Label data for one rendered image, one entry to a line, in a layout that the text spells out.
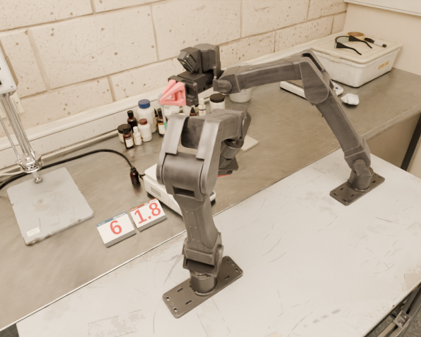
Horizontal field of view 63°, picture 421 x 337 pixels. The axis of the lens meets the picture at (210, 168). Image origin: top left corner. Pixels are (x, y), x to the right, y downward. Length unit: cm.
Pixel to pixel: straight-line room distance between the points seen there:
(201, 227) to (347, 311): 40
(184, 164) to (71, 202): 66
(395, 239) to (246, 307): 46
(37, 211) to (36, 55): 53
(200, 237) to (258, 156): 62
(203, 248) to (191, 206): 15
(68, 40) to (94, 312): 90
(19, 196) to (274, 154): 89
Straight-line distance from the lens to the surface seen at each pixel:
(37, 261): 105
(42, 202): 121
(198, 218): 65
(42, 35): 134
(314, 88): 97
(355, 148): 107
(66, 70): 138
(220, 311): 85
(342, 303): 90
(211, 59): 102
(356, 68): 183
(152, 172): 108
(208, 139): 56
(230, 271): 90
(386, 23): 218
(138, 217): 103
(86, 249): 103
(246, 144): 131
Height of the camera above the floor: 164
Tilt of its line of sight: 38 degrees down
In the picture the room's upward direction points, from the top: 3 degrees counter-clockwise
